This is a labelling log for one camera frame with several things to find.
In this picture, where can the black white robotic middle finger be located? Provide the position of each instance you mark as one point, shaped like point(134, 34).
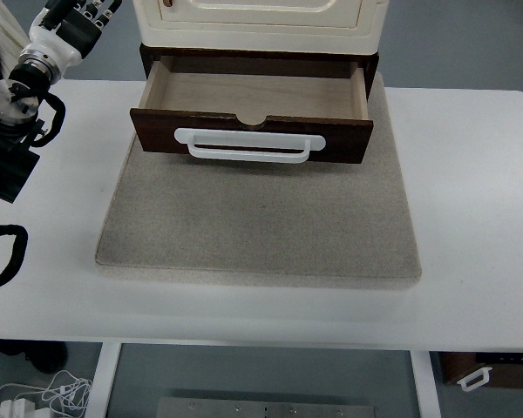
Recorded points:
point(99, 11)

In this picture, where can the black white robotic ring finger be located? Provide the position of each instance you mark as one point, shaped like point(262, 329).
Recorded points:
point(89, 9)

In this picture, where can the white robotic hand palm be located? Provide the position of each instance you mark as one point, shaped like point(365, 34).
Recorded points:
point(68, 43)

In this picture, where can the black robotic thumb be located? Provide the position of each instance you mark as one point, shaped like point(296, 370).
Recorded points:
point(56, 12)

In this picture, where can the black white robotic index finger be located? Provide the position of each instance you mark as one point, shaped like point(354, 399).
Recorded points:
point(111, 10)

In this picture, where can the dark wooden drawer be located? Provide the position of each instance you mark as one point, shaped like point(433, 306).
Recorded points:
point(326, 98)

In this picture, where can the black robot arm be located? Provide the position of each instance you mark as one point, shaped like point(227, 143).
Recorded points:
point(30, 117)

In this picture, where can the dark wooden cabinet base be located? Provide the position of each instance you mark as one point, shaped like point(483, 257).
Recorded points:
point(261, 54)

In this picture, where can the cream upper cabinet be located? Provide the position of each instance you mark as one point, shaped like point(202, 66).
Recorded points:
point(339, 27)

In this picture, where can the white cloth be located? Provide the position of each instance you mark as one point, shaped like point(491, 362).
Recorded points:
point(12, 41)

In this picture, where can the beige felt mat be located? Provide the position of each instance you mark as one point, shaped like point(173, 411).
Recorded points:
point(176, 218)

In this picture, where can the white power adapter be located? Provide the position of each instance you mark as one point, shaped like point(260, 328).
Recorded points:
point(20, 408)

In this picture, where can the white drawer handle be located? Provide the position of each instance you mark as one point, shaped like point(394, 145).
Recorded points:
point(250, 146)

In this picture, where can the white table frame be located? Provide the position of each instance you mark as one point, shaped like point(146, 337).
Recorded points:
point(427, 395)

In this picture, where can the brown box with white handle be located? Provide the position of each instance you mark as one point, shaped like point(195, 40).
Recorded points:
point(472, 370)

